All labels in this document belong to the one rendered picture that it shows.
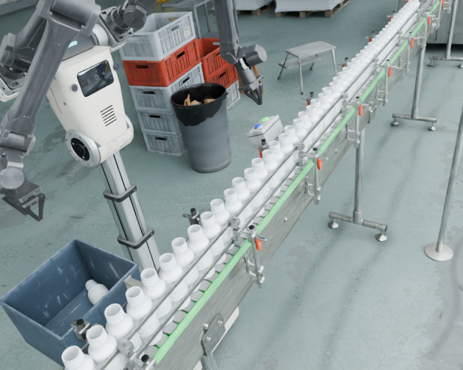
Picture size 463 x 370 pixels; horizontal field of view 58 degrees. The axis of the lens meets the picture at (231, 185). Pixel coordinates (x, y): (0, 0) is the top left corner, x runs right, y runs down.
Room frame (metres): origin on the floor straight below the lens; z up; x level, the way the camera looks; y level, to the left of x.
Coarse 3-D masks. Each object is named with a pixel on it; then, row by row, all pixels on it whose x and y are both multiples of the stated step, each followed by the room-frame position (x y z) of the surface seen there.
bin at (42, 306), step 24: (72, 240) 1.18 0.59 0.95; (48, 264) 1.09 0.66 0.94; (72, 264) 1.14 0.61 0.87; (96, 264) 1.14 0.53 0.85; (120, 264) 1.05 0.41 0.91; (24, 288) 1.01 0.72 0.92; (48, 288) 1.06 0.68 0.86; (72, 288) 1.11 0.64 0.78; (120, 288) 0.93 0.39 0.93; (24, 312) 0.98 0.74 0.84; (48, 312) 1.02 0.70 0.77; (72, 312) 1.04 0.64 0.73; (96, 312) 0.85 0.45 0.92; (24, 336) 0.93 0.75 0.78; (48, 336) 0.81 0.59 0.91; (72, 336) 0.78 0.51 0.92
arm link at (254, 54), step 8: (240, 48) 1.58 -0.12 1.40; (248, 48) 1.55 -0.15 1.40; (256, 48) 1.53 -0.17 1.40; (224, 56) 1.54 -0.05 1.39; (232, 56) 1.53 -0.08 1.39; (240, 56) 1.54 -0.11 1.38; (248, 56) 1.54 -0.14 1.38; (256, 56) 1.52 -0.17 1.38; (264, 56) 1.54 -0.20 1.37; (232, 64) 1.55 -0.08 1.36; (248, 64) 1.54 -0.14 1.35; (256, 64) 1.54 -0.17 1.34
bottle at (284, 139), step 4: (280, 136) 1.30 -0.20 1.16; (284, 136) 1.30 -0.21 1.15; (288, 136) 1.28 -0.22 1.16; (280, 140) 1.28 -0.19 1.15; (284, 140) 1.27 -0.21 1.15; (288, 140) 1.27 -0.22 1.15; (280, 144) 1.28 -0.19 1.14; (284, 144) 1.27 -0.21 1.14; (288, 144) 1.27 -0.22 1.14; (280, 148) 1.27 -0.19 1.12; (284, 148) 1.26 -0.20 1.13; (288, 148) 1.26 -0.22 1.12; (292, 148) 1.27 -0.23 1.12; (284, 152) 1.26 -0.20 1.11; (288, 152) 1.26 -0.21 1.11; (284, 156) 1.26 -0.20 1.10; (292, 156) 1.27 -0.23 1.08; (288, 160) 1.26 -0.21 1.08; (292, 160) 1.27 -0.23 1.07; (284, 164) 1.26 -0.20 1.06; (288, 164) 1.26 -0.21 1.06; (292, 164) 1.26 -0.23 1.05; (288, 168) 1.26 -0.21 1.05; (288, 172) 1.26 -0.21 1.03; (292, 172) 1.26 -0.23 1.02
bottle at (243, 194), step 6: (234, 180) 1.07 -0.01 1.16; (240, 180) 1.07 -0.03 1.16; (234, 186) 1.04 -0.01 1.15; (240, 186) 1.04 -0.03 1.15; (240, 192) 1.04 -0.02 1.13; (246, 192) 1.04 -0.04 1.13; (240, 198) 1.03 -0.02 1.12; (246, 198) 1.03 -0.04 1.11; (246, 210) 1.03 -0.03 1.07; (246, 216) 1.03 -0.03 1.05; (252, 222) 1.04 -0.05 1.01
